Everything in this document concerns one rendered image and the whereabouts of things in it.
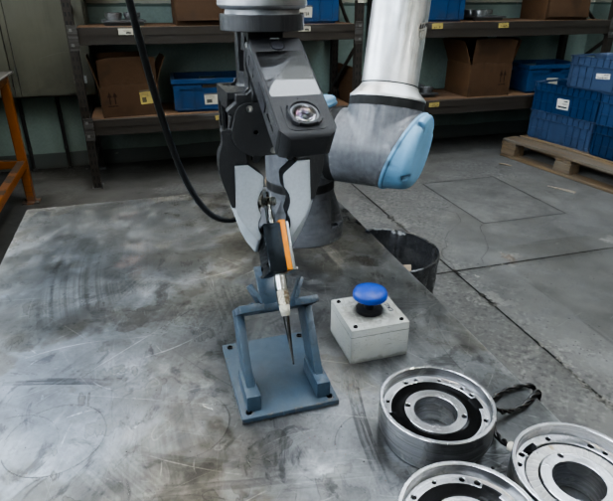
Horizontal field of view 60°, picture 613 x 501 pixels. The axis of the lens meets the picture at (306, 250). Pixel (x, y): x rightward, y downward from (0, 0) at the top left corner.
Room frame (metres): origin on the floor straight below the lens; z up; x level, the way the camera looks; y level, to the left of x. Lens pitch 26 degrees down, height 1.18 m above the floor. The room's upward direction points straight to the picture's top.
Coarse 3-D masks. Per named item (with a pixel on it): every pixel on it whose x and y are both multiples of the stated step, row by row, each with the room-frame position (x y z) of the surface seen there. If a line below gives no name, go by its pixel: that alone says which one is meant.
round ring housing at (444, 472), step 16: (432, 464) 0.31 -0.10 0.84; (448, 464) 0.31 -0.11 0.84; (464, 464) 0.31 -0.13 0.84; (416, 480) 0.30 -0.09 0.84; (432, 480) 0.30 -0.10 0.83; (448, 480) 0.30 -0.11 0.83; (480, 480) 0.30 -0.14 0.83; (496, 480) 0.30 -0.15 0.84; (400, 496) 0.28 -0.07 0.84; (416, 496) 0.29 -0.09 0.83; (512, 496) 0.29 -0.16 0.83; (528, 496) 0.28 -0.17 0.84
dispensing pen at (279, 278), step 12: (264, 192) 0.49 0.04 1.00; (264, 204) 0.48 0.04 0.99; (264, 228) 0.46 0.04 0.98; (276, 228) 0.46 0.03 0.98; (264, 240) 0.45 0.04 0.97; (276, 240) 0.45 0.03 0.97; (264, 252) 0.45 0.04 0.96; (276, 252) 0.45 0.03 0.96; (264, 264) 0.46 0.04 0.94; (276, 264) 0.44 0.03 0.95; (264, 276) 0.45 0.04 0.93; (276, 276) 0.45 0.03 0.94; (276, 288) 0.44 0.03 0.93; (288, 300) 0.44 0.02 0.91; (288, 312) 0.43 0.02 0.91; (288, 324) 0.42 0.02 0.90; (288, 336) 0.42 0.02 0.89
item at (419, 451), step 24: (384, 384) 0.40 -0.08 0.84; (408, 384) 0.42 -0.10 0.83; (456, 384) 0.42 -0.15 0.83; (480, 384) 0.40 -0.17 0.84; (384, 408) 0.37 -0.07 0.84; (408, 408) 0.39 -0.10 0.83; (432, 408) 0.40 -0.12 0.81; (456, 408) 0.39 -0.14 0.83; (384, 432) 0.36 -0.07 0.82; (408, 432) 0.34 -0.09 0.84; (480, 432) 0.35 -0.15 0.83; (408, 456) 0.34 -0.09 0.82; (432, 456) 0.33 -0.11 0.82; (456, 456) 0.33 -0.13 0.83; (480, 456) 0.34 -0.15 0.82
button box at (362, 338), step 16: (336, 304) 0.54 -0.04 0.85; (352, 304) 0.54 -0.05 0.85; (384, 304) 0.54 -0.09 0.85; (336, 320) 0.54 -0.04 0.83; (352, 320) 0.51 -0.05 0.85; (368, 320) 0.51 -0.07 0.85; (384, 320) 0.51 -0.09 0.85; (400, 320) 0.51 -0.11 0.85; (336, 336) 0.53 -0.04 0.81; (352, 336) 0.49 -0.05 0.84; (368, 336) 0.49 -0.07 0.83; (384, 336) 0.50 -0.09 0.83; (400, 336) 0.50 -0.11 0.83; (352, 352) 0.49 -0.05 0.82; (368, 352) 0.49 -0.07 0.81; (384, 352) 0.50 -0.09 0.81; (400, 352) 0.51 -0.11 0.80
